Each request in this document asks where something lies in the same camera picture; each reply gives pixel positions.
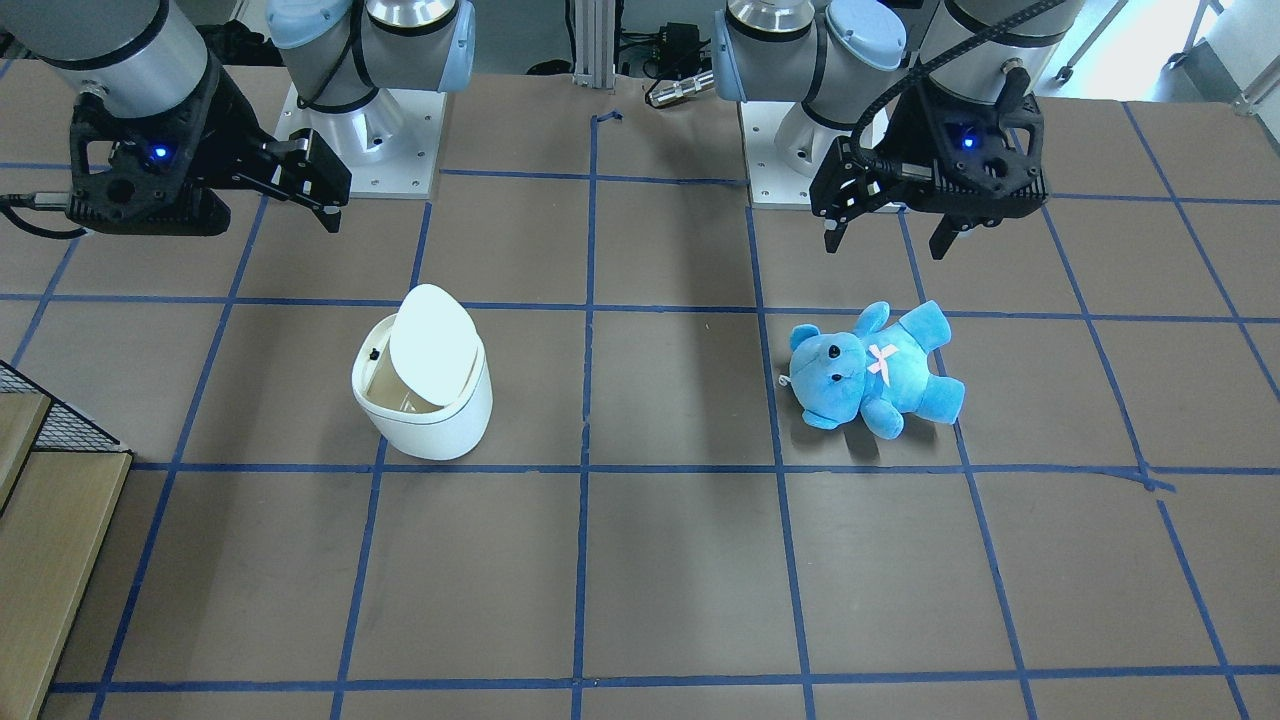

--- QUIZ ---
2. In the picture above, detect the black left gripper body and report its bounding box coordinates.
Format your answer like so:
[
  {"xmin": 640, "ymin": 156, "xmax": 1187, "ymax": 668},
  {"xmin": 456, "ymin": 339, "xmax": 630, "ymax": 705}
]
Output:
[{"xmin": 809, "ymin": 85, "xmax": 951, "ymax": 223}]

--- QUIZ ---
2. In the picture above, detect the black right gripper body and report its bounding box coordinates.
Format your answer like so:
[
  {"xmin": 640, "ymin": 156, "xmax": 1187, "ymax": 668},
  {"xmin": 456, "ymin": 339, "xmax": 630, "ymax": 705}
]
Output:
[{"xmin": 180, "ymin": 60, "xmax": 292, "ymax": 206}]

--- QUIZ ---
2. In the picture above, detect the white trash can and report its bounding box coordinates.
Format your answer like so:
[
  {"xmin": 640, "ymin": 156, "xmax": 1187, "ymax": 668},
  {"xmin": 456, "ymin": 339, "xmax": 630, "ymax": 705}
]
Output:
[{"xmin": 351, "ymin": 284, "xmax": 493, "ymax": 461}]

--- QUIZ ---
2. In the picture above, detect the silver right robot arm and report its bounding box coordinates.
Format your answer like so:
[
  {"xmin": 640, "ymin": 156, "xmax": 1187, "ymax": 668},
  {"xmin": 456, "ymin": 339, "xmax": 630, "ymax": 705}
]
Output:
[{"xmin": 3, "ymin": 1, "xmax": 475, "ymax": 240}]

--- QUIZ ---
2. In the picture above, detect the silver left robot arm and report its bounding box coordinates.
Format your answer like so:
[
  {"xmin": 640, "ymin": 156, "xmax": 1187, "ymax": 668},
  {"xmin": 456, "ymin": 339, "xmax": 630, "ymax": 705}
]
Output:
[{"xmin": 710, "ymin": 1, "xmax": 1082, "ymax": 260}]

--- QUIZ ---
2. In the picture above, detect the blue teddy bear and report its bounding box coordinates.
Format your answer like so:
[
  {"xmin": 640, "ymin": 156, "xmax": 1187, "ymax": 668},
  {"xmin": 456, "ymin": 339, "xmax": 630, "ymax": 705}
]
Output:
[{"xmin": 780, "ymin": 301, "xmax": 966, "ymax": 439}]

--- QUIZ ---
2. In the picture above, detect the white checkered fabric basket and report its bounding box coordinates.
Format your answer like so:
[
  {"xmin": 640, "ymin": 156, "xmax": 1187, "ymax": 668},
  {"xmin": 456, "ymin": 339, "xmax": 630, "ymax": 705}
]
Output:
[{"xmin": 1, "ymin": 363, "xmax": 132, "ymax": 719}]

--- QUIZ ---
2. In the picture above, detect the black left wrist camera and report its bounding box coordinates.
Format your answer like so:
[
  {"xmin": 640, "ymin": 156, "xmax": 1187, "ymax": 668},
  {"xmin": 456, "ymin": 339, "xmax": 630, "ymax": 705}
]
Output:
[{"xmin": 924, "ymin": 91, "xmax": 1051, "ymax": 224}]

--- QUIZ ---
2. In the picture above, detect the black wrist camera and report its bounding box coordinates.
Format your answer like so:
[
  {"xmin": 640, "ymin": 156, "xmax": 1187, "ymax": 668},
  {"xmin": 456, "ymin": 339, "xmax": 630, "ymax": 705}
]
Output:
[
  {"xmin": 64, "ymin": 91, "xmax": 230, "ymax": 237},
  {"xmin": 924, "ymin": 91, "xmax": 1051, "ymax": 224}
]

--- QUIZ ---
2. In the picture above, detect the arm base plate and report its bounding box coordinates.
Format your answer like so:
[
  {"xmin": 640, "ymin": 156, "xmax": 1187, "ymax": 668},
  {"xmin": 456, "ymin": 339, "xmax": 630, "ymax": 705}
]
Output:
[
  {"xmin": 737, "ymin": 101, "xmax": 841, "ymax": 211},
  {"xmin": 275, "ymin": 87, "xmax": 451, "ymax": 200}
]

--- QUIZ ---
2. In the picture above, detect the aluminium frame post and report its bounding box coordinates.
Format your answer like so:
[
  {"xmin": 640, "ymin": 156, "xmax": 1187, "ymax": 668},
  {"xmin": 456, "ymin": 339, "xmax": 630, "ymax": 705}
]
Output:
[{"xmin": 564, "ymin": 1, "xmax": 620, "ymax": 94}]

